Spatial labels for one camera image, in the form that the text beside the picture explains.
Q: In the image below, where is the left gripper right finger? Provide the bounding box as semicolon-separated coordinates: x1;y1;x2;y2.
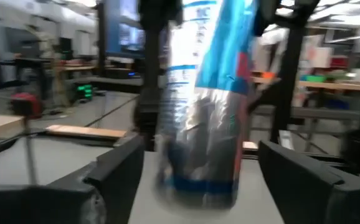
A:
257;139;360;224

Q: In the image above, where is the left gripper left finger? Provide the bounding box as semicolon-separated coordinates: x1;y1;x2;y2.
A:
0;132;146;224

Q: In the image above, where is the blue silver Red Bull can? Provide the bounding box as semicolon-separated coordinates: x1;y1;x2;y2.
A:
154;0;259;210

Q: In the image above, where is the wooden-top desk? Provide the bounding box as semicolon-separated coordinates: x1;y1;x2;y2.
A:
298;79;360;93

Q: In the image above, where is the red black equipment case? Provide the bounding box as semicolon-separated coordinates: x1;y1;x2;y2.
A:
10;91;43;119

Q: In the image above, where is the blue lit screen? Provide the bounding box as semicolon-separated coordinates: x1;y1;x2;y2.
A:
104;0;146;59

